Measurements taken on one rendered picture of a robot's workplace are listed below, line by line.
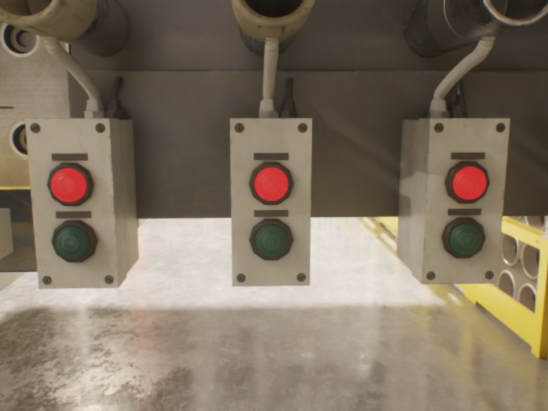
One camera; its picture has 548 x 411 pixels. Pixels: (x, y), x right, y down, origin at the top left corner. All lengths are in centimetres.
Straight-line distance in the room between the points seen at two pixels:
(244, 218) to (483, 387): 130
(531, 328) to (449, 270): 145
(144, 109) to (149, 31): 8
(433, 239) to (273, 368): 123
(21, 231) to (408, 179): 45
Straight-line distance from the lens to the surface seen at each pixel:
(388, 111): 55
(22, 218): 67
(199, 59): 56
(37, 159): 48
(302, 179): 44
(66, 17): 42
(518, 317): 201
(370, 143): 54
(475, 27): 44
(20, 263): 68
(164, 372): 167
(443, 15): 48
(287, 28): 38
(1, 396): 170
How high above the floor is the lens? 77
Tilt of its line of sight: 10 degrees down
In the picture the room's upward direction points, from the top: straight up
